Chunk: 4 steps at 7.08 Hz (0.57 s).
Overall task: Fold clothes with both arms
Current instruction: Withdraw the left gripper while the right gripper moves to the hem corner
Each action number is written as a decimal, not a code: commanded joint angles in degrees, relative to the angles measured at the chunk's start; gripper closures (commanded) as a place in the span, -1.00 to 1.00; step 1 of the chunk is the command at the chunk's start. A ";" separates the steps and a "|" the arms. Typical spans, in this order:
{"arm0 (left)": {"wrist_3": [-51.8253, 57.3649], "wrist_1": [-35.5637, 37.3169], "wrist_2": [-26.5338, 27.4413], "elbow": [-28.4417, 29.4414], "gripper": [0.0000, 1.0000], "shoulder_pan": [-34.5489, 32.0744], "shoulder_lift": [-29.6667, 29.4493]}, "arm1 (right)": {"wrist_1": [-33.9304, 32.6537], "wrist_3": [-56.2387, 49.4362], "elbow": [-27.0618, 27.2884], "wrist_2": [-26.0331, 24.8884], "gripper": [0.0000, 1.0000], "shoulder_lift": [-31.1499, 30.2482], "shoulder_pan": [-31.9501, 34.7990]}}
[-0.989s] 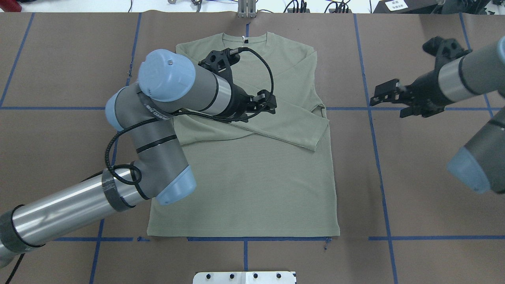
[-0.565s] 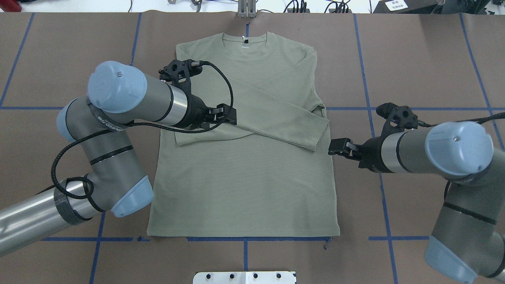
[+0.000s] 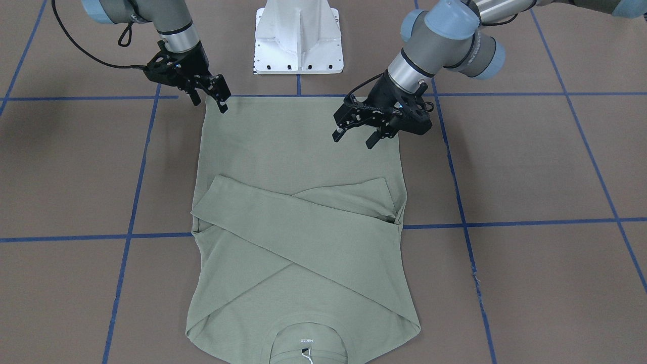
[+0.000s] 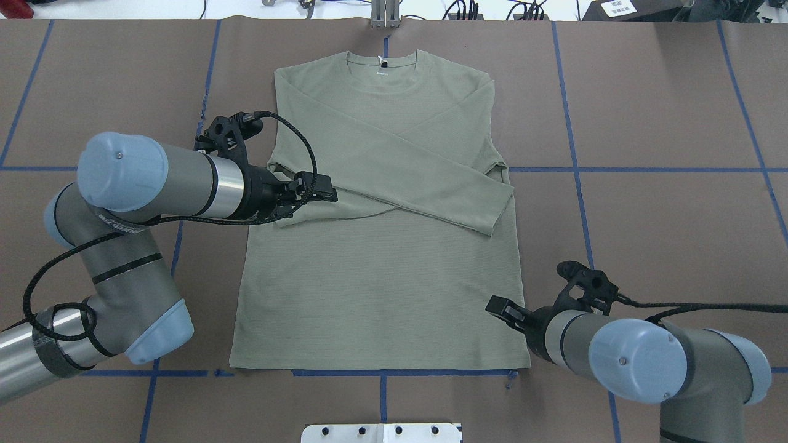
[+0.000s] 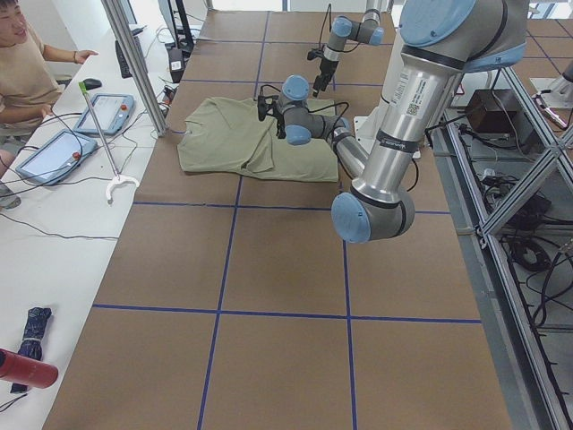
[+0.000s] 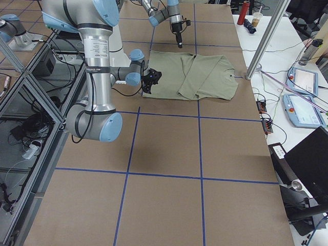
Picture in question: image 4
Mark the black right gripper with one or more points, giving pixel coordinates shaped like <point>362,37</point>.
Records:
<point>538,326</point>

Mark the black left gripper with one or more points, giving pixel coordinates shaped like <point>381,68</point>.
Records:
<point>260,192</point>

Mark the olive green long-sleeve shirt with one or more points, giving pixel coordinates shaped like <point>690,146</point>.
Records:
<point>396,274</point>

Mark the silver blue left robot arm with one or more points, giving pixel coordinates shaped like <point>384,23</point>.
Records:
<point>125,185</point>

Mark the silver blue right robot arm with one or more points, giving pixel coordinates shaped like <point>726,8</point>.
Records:
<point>702,380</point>

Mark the black box with white label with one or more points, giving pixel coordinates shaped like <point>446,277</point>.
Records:
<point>632,11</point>

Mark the red cylinder bottle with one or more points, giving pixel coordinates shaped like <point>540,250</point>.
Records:
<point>16,9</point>

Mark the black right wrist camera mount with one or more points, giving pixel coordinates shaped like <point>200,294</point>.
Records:
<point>586,290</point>

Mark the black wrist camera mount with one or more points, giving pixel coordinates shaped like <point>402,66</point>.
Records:
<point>226,137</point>
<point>586,290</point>

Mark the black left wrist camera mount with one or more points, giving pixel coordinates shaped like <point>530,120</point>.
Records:
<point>226,137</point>

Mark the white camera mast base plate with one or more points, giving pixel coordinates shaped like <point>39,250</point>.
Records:
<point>383,432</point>

